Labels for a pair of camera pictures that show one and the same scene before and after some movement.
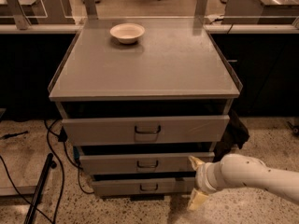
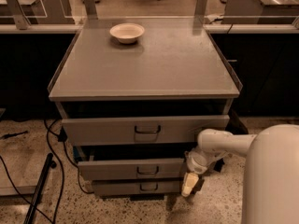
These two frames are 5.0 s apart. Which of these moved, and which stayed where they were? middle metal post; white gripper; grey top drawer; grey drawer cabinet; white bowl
Moved: white gripper
Stayed: grey top drawer; grey drawer cabinet; middle metal post; white bowl
